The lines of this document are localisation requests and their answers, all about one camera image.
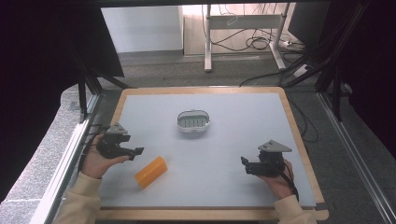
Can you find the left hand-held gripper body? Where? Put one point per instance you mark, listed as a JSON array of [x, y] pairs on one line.
[[109, 145]]

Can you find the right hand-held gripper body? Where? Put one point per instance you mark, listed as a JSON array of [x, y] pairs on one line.
[[269, 161]]

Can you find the orange soap bar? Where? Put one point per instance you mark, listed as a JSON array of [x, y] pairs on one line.
[[151, 172]]

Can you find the oval metal strainer bowl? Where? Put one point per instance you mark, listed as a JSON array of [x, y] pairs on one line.
[[193, 121]]

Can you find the person's left hand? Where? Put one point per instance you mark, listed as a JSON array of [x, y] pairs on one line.
[[95, 163]]

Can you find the person's right hand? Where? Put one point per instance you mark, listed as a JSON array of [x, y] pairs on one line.
[[278, 185]]

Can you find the pale grey table mat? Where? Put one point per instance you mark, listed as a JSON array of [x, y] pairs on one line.
[[211, 161]]

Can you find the black metal stand strut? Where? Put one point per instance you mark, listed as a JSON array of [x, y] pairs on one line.
[[82, 96], [334, 62]]

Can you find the black curtain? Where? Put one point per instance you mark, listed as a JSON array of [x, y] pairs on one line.
[[40, 77], [367, 62]]

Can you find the small white power strip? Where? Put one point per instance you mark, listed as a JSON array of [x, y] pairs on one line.
[[287, 43]]

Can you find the aluminium frame rail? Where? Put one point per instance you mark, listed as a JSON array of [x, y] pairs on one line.
[[355, 152], [67, 161]]

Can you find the white wall panel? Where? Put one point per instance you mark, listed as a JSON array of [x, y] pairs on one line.
[[143, 29]]

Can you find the white metal desk frame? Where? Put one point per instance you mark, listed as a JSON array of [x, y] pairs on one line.
[[246, 21]]

